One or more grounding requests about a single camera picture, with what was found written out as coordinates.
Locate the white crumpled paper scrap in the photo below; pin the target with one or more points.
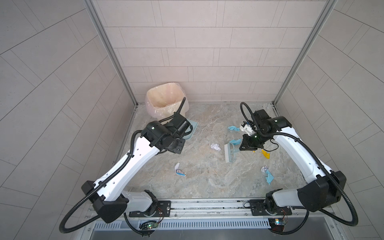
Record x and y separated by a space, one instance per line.
215 147

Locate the cyan white paper scrap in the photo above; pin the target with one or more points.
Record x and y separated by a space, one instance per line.
267 174

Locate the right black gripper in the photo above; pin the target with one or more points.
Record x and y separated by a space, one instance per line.
246 144

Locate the grey-green plastic dustpan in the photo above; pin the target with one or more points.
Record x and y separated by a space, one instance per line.
190 130

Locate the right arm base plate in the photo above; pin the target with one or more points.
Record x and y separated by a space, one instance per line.
259 208

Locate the grey-green hand brush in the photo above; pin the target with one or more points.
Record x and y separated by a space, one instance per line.
230 152

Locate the circuit board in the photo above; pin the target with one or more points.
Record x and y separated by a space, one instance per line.
148 226
277 225

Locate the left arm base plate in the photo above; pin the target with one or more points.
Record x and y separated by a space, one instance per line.
162 209

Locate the aluminium mounting rail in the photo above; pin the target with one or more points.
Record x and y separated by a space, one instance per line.
226 208

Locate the lower cyan paper scrap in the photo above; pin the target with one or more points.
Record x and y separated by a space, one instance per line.
236 142

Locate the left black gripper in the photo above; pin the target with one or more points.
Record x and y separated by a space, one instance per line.
181 142

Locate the upper cyan paper scrap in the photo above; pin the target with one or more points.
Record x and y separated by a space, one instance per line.
233 128

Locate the beige trash bin with bag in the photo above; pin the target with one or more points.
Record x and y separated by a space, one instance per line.
162 101

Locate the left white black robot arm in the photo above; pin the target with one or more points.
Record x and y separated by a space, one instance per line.
106 193

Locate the left circuit board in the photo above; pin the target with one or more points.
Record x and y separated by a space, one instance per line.
148 226

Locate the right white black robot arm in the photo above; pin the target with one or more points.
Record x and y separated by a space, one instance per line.
324 188

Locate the white blue-red paper scrap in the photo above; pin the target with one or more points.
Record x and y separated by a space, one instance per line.
178 171

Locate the right circuit board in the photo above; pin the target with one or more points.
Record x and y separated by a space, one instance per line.
277 225

